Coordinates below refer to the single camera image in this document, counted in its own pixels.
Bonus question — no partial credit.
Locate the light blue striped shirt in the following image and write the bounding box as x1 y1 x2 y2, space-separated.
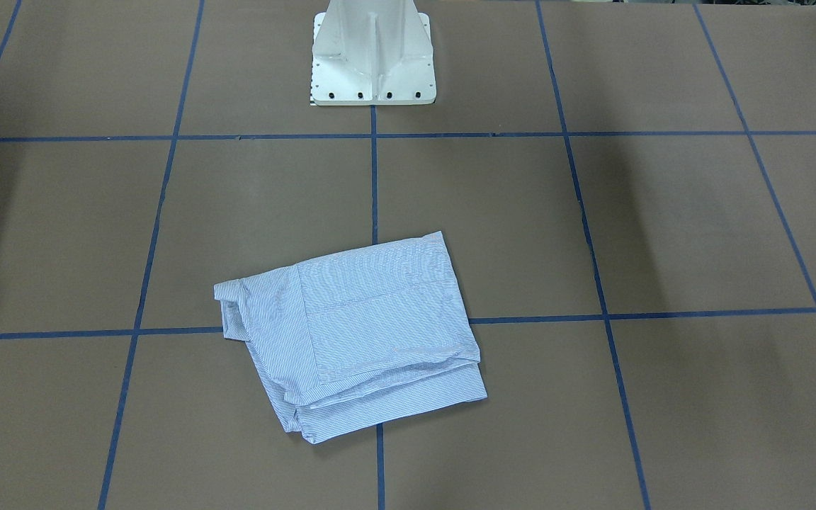
213 232 488 443

